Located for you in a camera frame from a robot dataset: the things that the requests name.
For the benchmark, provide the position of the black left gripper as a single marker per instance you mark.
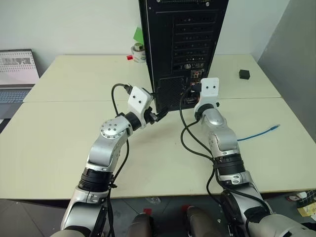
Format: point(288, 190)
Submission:
point(151, 116)

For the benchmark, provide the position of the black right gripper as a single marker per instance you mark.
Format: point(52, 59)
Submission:
point(195, 87)

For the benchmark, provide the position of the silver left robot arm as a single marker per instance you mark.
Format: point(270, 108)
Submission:
point(108, 148)

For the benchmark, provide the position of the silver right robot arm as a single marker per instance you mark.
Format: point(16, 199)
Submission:
point(222, 140)

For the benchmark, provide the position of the black computer tower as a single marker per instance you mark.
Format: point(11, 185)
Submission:
point(163, 49)

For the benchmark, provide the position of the small black box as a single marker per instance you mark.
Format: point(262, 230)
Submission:
point(244, 74)

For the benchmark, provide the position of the white tape roll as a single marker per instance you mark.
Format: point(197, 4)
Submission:
point(138, 54)

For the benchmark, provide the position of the small red block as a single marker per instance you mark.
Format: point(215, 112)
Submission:
point(129, 57)

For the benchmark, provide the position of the green paper sheet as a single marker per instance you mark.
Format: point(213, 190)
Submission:
point(138, 34)

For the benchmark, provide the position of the crumpled grey scrap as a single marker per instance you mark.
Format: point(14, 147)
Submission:
point(153, 200)

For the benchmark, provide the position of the red floor marker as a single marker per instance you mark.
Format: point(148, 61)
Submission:
point(147, 211)

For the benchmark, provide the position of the dark rounded shape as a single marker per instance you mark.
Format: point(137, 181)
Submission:
point(142, 225)
point(200, 222)

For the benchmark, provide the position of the grey open laptop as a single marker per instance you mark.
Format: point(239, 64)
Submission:
point(14, 74)

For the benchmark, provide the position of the yellow cardboard box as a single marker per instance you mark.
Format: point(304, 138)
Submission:
point(307, 209)

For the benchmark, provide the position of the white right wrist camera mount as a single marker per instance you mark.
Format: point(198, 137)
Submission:
point(209, 89)

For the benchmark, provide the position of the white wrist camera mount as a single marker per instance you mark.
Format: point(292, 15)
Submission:
point(138, 98)
point(209, 89)

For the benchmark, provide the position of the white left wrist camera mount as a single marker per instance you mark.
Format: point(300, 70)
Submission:
point(138, 98)

